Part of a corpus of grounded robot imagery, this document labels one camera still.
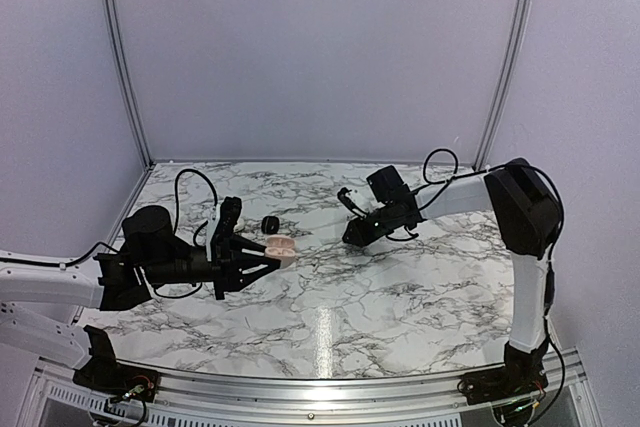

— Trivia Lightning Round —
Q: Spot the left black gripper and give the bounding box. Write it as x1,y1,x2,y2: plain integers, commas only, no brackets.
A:
143,234,280,301

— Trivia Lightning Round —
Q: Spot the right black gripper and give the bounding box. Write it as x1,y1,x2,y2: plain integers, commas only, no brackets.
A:
343,203,404,247

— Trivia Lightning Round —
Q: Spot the pink round earbud case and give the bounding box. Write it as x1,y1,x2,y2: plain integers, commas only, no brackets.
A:
265,235,297,268

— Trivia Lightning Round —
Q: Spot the black earbud charging case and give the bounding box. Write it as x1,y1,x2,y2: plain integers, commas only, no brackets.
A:
261,216,280,235

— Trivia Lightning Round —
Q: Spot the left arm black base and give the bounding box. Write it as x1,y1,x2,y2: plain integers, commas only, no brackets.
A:
73,326,160,402

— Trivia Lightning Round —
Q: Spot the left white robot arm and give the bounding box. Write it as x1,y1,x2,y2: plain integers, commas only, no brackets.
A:
1,197,281,392

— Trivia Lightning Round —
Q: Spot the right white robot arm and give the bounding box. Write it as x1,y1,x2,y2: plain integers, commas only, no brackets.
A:
338,158,564,354

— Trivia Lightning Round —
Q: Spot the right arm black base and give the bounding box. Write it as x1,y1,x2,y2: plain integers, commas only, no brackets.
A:
457,339,549,405

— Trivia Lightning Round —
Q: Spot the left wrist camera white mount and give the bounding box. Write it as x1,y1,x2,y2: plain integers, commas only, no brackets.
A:
205,196,242,262

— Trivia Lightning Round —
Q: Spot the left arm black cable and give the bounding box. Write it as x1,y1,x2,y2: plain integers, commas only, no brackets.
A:
0,168,219,301

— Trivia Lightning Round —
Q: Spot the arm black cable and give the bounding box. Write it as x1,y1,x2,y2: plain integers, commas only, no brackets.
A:
389,148,566,268
0,168,219,301

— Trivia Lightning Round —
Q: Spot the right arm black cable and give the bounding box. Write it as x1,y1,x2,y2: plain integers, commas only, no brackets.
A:
389,148,566,268

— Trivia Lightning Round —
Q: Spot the aluminium front rail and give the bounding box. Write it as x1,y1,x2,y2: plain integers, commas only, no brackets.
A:
17,349,602,426

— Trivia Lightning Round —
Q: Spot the right aluminium corner post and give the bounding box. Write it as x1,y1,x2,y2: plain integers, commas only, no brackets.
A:
472,0,532,170

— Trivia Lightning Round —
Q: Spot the aluminium corner post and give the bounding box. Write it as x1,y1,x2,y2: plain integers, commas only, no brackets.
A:
472,0,532,170
103,0,154,170

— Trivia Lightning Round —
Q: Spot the left aluminium corner post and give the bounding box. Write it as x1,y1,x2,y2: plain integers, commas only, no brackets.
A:
103,0,154,170

